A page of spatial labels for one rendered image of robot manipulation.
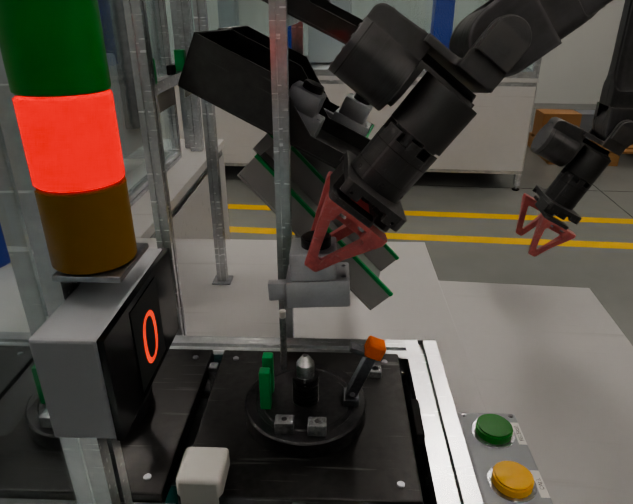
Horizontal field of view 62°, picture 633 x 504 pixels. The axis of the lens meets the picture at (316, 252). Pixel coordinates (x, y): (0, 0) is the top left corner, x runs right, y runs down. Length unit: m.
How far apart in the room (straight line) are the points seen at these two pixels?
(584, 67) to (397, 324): 8.69
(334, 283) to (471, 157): 4.10
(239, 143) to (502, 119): 2.16
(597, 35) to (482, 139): 5.21
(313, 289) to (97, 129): 0.28
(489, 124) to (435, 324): 3.61
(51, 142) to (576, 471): 0.71
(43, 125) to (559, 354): 0.88
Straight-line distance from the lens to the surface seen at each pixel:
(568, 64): 9.45
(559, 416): 0.88
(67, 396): 0.34
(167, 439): 0.63
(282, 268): 0.75
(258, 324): 1.00
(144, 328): 0.36
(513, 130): 4.59
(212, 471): 0.57
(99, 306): 0.34
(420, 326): 1.01
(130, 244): 0.34
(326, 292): 0.52
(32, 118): 0.31
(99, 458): 0.44
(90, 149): 0.31
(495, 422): 0.66
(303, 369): 0.59
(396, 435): 0.62
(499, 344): 1.00
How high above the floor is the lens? 1.40
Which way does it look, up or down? 25 degrees down
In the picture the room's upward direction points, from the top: straight up
